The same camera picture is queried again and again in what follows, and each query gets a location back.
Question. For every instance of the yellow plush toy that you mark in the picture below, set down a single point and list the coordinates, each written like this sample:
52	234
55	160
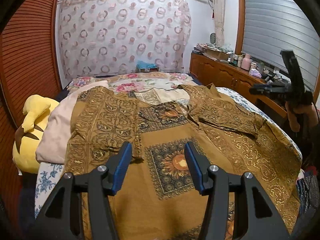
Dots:
36	111

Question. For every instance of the pink circle patterned curtain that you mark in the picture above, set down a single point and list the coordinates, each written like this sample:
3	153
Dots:
111	37

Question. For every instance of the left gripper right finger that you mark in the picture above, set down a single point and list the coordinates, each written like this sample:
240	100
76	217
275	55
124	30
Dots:
255	215

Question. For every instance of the cardboard box on cabinet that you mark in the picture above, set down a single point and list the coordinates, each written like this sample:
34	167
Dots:
217	54

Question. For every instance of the right hand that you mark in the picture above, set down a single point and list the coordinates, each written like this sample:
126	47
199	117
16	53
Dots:
305	116

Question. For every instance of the brown gold patterned garment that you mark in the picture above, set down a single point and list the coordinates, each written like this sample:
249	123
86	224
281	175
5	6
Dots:
158	199

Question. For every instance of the wooden sideboard cabinet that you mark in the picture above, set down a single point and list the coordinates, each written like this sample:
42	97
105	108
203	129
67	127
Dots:
208	71

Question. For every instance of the grey window blind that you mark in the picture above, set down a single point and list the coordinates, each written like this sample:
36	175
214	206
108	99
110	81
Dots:
275	25

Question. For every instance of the blue white floral sheet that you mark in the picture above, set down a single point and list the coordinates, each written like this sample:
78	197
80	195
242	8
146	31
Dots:
49	174

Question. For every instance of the blue item on box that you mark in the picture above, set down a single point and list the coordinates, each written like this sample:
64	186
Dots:
144	65

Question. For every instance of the dark dotted clothes pile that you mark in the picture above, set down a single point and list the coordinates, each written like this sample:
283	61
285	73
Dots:
308	192

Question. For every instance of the floral bed quilt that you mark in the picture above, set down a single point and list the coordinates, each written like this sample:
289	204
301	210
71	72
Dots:
153	88

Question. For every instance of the lilac tissue pouch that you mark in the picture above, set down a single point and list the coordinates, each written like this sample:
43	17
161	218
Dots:
255	73

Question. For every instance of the small white round fan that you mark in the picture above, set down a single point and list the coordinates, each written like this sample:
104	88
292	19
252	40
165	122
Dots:
212	38

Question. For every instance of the pink pillow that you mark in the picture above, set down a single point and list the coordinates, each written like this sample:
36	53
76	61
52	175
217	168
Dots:
53	145

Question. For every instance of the tied beige window curtain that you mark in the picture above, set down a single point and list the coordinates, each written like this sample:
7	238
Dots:
219	18

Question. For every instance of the pink bottle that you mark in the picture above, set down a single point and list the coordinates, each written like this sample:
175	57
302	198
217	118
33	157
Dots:
246	62

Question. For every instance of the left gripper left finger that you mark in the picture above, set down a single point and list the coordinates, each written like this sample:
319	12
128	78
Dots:
61	215

